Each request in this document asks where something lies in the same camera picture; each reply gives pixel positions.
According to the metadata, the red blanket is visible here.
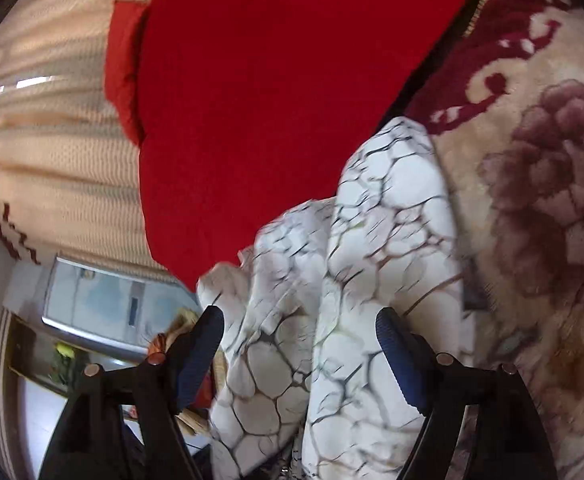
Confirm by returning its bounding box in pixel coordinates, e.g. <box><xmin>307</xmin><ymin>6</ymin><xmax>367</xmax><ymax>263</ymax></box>
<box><xmin>137</xmin><ymin>0</ymin><xmax>488</xmax><ymax>293</ymax></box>

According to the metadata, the red cardboard box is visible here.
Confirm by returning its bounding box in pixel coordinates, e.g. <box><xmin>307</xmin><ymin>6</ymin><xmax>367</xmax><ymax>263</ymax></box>
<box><xmin>194</xmin><ymin>375</ymin><xmax>220</xmax><ymax>411</ymax></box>

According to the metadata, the red pillow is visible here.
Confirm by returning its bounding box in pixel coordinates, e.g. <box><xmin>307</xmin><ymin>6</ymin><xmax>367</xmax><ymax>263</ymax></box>
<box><xmin>104</xmin><ymin>0</ymin><xmax>150</xmax><ymax>143</ymax></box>

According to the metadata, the floral plush blanket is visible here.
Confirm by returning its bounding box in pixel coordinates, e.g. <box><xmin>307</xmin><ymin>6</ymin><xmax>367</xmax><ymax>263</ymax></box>
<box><xmin>402</xmin><ymin>0</ymin><xmax>584</xmax><ymax>480</ymax></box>

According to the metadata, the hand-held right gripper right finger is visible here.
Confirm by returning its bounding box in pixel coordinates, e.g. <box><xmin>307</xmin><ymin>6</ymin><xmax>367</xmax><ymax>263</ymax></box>
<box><xmin>376</xmin><ymin>307</ymin><xmax>558</xmax><ymax>480</ymax></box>

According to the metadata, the white crackle-print coat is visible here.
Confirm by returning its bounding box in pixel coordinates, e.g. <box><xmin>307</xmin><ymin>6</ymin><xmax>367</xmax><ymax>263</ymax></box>
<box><xmin>197</xmin><ymin>116</ymin><xmax>475</xmax><ymax>480</ymax></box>

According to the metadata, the standing air conditioner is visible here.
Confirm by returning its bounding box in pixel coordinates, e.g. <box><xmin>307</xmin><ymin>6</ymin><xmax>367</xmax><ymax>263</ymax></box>
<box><xmin>2</xmin><ymin>255</ymin><xmax>203</xmax><ymax>351</ymax></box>

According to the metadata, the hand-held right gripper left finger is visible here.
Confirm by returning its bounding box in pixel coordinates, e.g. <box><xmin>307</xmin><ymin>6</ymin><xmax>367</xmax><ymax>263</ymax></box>
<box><xmin>37</xmin><ymin>305</ymin><xmax>225</xmax><ymax>480</ymax></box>

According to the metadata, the beige dotted curtain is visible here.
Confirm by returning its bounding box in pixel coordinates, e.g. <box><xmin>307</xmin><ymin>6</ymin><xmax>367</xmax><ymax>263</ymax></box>
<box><xmin>0</xmin><ymin>0</ymin><xmax>198</xmax><ymax>283</ymax></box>

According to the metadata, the orange patterned cloth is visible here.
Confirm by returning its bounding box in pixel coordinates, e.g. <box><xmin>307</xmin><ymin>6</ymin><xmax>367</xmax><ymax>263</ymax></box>
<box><xmin>144</xmin><ymin>332</ymin><xmax>173</xmax><ymax>358</ymax></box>

